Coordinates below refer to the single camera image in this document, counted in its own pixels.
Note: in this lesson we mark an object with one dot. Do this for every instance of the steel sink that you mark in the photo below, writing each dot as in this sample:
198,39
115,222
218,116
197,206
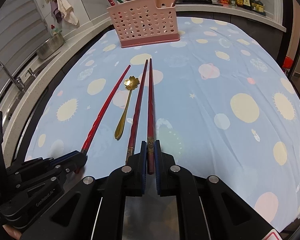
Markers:
10,104

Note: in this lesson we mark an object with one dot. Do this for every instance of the blue patterned tablecloth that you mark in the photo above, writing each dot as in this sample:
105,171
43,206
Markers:
222,106

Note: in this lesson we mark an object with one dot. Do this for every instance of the gold flower spoon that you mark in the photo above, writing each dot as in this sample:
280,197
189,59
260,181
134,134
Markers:
130,84

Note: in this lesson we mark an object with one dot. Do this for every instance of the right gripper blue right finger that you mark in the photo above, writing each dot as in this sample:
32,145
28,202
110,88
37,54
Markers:
158,165

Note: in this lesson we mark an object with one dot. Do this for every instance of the red twisted chopstick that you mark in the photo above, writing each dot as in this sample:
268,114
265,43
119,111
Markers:
93,130

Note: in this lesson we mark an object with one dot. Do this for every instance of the person's left hand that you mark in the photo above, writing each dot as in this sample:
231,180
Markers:
14,233

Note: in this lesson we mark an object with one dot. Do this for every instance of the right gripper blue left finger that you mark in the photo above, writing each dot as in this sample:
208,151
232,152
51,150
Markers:
143,165

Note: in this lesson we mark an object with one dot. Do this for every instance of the chrome faucet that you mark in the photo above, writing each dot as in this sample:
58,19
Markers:
16,81

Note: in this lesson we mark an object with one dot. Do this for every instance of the small green cap jar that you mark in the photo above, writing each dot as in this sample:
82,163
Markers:
233,2

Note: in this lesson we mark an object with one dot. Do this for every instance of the stainless steel bowl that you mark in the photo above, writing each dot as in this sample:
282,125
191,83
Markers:
51,45

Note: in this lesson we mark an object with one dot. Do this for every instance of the small green jar set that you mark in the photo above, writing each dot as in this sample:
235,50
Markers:
258,7

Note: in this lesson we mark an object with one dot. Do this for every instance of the pink hanging towel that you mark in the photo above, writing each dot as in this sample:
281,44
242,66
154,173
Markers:
67,12

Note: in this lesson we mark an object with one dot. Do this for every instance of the purple hanging cloth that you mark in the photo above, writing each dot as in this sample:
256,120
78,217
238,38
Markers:
56,14

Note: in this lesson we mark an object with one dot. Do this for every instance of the maroon chopstick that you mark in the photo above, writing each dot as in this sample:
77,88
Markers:
134,128

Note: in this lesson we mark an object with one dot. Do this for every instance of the dark red chopstick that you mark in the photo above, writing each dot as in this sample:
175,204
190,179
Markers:
150,124

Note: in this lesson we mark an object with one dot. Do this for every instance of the pink perforated utensil holder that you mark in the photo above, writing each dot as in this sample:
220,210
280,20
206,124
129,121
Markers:
145,22

